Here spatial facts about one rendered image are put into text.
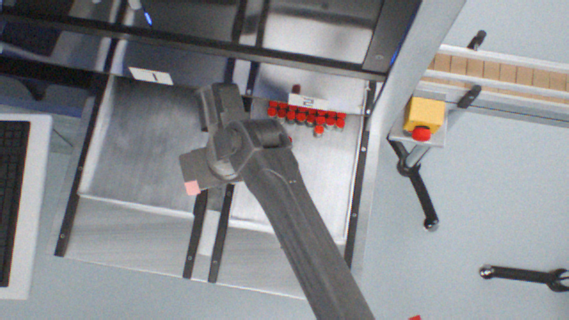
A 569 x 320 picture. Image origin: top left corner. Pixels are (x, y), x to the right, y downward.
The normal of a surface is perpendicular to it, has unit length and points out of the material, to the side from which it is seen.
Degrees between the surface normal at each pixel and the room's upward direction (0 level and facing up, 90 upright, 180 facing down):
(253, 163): 51
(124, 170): 0
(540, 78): 0
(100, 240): 0
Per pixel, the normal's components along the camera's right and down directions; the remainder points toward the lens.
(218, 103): -0.78, 0.07
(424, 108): 0.01, -0.25
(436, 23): -0.17, 0.95
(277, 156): 0.48, -0.59
